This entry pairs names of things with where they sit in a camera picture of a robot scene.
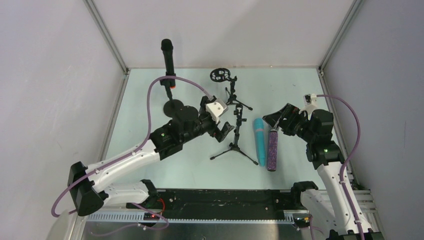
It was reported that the tripod stand with double clamp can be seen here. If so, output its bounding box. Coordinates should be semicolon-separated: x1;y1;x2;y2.
210;103;259;166

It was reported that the teal blue microphone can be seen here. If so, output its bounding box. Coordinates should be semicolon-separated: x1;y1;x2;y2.
253;118;267;167

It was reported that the round base clip mic stand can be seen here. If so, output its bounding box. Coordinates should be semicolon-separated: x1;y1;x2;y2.
159;78;184;118

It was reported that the black microphone orange end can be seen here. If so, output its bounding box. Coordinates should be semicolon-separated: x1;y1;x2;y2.
161;38;176;76

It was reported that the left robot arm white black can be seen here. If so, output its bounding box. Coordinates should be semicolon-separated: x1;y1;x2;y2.
68;101;234;217

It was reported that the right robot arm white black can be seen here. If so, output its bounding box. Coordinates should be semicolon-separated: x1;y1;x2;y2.
262;103;384;240

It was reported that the purple glitter microphone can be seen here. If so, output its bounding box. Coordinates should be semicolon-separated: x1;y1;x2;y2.
266;128;278;172

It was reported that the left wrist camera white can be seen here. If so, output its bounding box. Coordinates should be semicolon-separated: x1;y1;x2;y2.
205;99;228;124

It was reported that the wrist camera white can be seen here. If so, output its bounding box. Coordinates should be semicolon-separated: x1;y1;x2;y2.
205;99;228;124
299;93;318;118

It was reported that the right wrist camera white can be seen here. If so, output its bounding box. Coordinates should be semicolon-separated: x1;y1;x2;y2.
299;93;318;118

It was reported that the tripod stand with shock mount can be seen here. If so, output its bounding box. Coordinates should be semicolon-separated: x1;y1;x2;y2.
209;67;253;111

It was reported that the right aluminium frame post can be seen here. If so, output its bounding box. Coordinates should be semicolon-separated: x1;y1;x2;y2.
317;0;365;76

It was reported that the aluminium frame post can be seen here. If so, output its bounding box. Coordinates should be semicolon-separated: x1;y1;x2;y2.
317;0;365;76
83;0;129;75

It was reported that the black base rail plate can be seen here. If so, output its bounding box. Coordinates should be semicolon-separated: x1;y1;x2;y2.
140;189;305;221

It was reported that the left aluminium frame post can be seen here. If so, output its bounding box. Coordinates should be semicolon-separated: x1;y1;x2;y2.
83;0;129;75

